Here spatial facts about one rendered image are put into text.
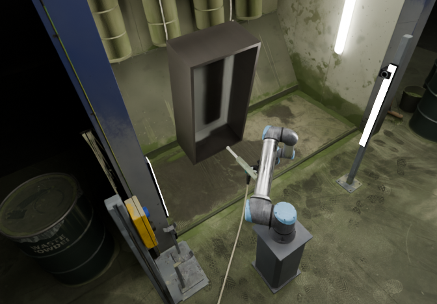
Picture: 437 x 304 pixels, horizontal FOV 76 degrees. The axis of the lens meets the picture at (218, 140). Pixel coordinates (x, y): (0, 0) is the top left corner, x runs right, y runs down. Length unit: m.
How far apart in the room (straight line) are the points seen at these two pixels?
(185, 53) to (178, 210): 1.66
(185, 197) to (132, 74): 1.54
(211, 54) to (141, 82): 1.62
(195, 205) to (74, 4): 2.24
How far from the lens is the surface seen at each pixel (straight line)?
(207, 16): 3.34
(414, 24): 3.33
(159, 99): 3.50
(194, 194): 3.10
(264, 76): 4.15
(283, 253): 2.09
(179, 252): 1.92
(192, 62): 1.93
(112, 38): 2.98
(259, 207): 1.94
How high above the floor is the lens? 2.52
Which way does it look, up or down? 43 degrees down
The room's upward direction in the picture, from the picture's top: 5 degrees counter-clockwise
